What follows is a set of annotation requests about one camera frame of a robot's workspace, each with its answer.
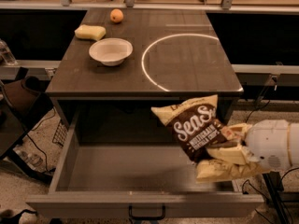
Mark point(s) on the black drawer handle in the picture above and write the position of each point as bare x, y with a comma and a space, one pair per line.
141, 214

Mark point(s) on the open grey top drawer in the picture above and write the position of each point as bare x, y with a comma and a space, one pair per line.
112, 159

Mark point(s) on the white bowl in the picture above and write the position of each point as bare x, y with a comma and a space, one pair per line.
111, 51

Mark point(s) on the black chair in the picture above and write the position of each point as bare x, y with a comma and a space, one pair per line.
24, 104

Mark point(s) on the black stand with cables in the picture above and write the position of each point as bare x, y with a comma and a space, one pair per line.
256, 90

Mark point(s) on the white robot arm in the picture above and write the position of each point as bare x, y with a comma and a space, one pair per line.
293, 144

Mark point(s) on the clear plastic bottle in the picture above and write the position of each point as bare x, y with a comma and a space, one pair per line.
6, 53

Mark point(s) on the plastic bottle on floor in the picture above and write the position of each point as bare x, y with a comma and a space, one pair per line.
31, 159

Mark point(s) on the yellow sponge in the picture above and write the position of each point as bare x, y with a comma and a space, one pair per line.
92, 32

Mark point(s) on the orange fruit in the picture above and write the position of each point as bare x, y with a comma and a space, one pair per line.
116, 15

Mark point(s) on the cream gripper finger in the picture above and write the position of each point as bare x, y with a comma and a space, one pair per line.
240, 155
237, 131

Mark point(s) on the brown chip bag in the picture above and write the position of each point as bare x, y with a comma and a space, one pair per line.
195, 126

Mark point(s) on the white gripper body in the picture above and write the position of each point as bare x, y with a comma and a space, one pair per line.
268, 144

